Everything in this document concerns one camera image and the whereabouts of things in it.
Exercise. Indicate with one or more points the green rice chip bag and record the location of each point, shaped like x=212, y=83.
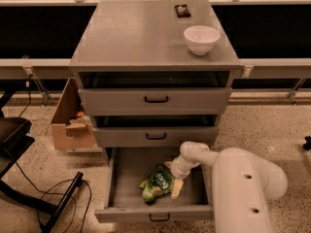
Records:
x=158, y=184

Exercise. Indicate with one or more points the grey middle drawer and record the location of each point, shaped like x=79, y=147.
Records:
x=127, y=137

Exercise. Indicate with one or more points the black chair base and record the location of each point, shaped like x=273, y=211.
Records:
x=41, y=174

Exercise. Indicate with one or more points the small dark snack packet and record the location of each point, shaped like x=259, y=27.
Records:
x=182, y=11

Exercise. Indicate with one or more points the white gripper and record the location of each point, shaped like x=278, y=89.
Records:
x=178, y=170

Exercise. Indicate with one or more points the grey top drawer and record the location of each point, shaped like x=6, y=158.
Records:
x=154, y=101

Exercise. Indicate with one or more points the black caster wheel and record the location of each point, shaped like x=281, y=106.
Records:
x=307, y=144

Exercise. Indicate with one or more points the grey drawer cabinet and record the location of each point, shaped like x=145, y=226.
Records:
x=140, y=44

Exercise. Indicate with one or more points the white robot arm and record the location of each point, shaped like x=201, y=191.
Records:
x=242, y=185

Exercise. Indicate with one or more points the grey drawer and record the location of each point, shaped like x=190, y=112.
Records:
x=127, y=137
x=154, y=101
x=124, y=201

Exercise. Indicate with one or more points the white ceramic bowl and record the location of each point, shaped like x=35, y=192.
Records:
x=200, y=39

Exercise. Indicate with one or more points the grey bottom drawer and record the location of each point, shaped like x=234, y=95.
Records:
x=124, y=201

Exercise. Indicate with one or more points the brown cardboard box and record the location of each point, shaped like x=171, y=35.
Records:
x=71, y=130

